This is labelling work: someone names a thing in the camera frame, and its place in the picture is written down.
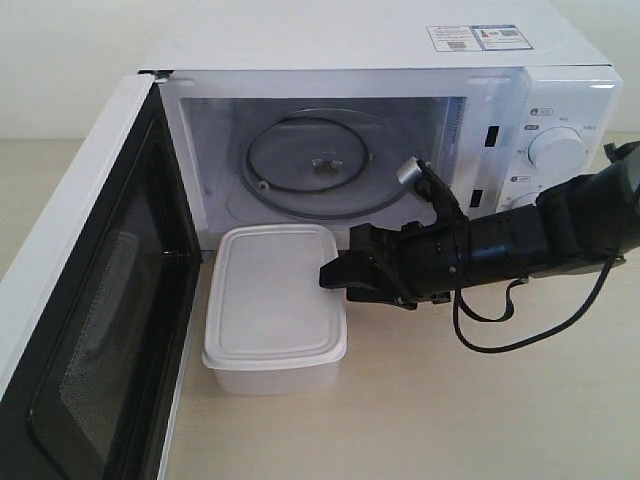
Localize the white lidded plastic container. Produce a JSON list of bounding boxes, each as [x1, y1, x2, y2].
[[202, 224, 348, 395]]

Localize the white Midea microwave oven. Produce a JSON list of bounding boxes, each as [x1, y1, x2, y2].
[[141, 1, 622, 250]]

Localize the blue white warning sticker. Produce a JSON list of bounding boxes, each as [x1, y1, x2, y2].
[[426, 24, 533, 52]]

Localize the upper white control knob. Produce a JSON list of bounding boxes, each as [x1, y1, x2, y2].
[[528, 127, 586, 175]]

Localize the glass microwave turntable plate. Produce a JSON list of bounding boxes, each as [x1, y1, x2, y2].
[[240, 108, 420, 220]]

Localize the white microwave door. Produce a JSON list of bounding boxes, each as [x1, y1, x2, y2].
[[1, 72, 202, 479]]

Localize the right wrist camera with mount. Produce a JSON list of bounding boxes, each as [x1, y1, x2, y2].
[[396, 157, 469, 227]]

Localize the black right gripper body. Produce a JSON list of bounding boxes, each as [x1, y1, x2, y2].
[[377, 222, 466, 307]]

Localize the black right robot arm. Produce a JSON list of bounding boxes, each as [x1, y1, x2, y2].
[[319, 142, 639, 310]]

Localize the lower white timer knob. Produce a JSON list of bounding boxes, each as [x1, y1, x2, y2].
[[508, 192, 539, 210]]

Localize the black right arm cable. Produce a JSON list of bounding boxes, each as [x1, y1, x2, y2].
[[451, 254, 626, 354]]

